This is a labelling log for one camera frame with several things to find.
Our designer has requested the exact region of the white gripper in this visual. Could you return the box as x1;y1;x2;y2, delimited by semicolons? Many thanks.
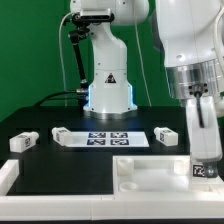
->
186;96;223;178

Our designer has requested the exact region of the white square tabletop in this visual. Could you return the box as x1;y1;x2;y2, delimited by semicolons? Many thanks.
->
113;156;224;194

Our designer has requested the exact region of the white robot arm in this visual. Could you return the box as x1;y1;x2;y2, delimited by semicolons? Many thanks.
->
70;0;224;178

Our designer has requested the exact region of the white sheet with fiducial tags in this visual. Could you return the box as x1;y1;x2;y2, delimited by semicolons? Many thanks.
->
66;132;149;148

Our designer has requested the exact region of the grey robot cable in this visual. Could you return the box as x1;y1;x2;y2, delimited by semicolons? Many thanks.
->
133;19;153;107

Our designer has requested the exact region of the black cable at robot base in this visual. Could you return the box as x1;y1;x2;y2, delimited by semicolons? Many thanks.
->
33;88;90;108

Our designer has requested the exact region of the grey camera cable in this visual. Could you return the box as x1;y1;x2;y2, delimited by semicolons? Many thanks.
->
58;13;74;107

